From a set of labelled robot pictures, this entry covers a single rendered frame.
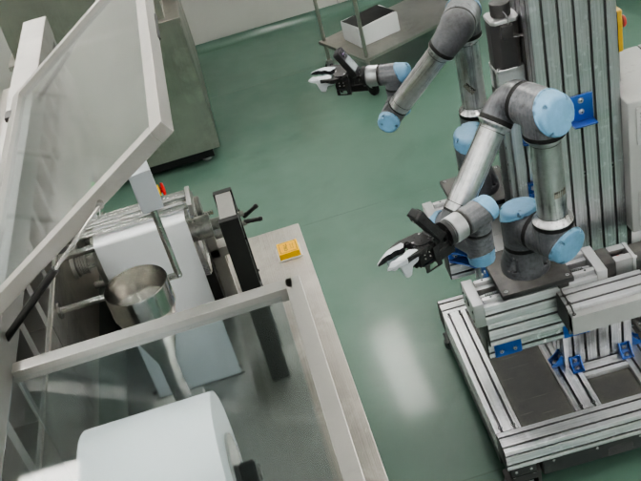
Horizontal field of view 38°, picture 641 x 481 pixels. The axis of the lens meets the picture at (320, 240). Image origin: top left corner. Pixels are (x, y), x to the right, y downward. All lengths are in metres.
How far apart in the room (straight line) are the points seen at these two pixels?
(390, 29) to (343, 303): 2.37
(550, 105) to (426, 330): 1.77
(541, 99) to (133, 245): 1.10
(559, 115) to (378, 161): 2.84
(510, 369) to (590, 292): 0.65
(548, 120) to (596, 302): 0.68
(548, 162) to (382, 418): 1.49
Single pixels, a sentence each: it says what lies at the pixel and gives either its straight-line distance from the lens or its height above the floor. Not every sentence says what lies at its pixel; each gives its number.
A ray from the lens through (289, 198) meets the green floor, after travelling 5.12.
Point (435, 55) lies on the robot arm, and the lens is 3.06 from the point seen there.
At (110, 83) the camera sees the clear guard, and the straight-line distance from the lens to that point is 2.10.
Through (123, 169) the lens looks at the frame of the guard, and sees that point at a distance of 1.67.
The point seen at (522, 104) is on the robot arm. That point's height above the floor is 1.44.
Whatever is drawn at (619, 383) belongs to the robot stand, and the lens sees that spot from 3.41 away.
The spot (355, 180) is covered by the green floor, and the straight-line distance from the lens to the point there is 5.12.
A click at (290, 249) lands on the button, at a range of 3.04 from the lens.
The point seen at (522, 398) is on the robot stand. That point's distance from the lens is 3.38.
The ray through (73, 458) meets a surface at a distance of 1.59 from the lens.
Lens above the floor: 2.62
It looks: 34 degrees down
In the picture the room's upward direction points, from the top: 15 degrees counter-clockwise
